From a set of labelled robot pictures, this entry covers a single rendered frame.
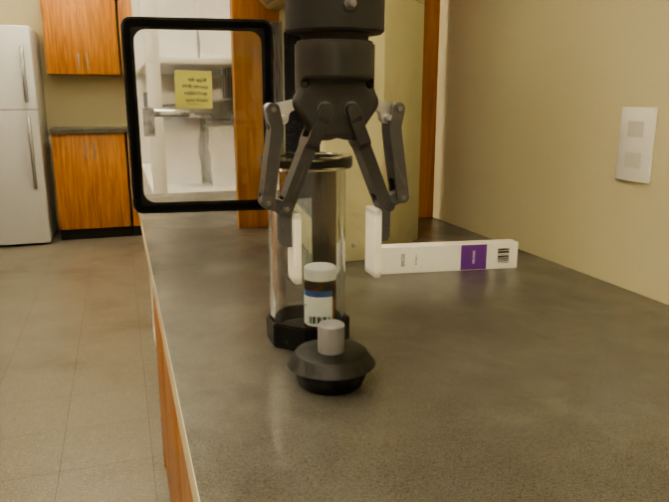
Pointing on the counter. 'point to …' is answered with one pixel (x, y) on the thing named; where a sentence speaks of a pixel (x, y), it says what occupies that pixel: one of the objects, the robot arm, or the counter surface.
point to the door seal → (134, 108)
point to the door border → (137, 106)
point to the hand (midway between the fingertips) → (334, 250)
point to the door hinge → (278, 61)
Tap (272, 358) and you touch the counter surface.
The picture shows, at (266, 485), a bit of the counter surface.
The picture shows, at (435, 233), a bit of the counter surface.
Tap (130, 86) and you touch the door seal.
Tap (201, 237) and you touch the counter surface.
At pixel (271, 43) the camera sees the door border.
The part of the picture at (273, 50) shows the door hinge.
